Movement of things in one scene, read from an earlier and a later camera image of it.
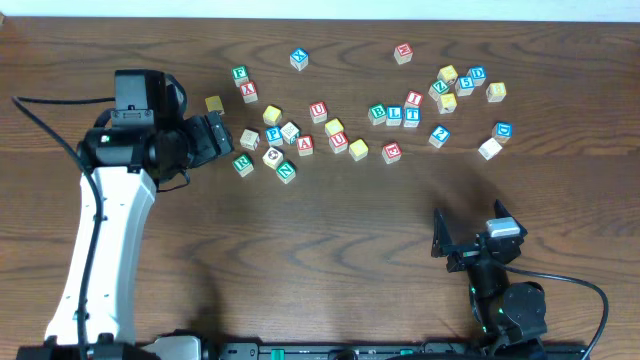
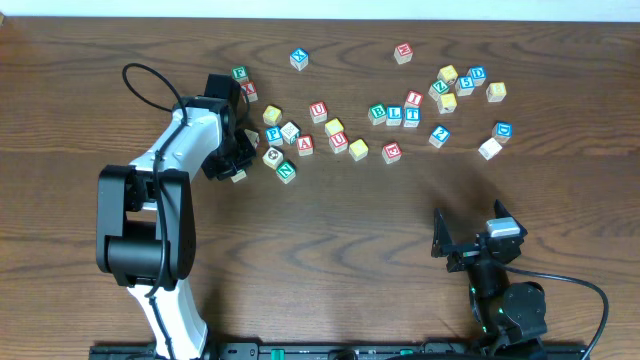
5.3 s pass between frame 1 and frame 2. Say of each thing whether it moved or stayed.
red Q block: stayed
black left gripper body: moved
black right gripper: stayed
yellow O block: stayed
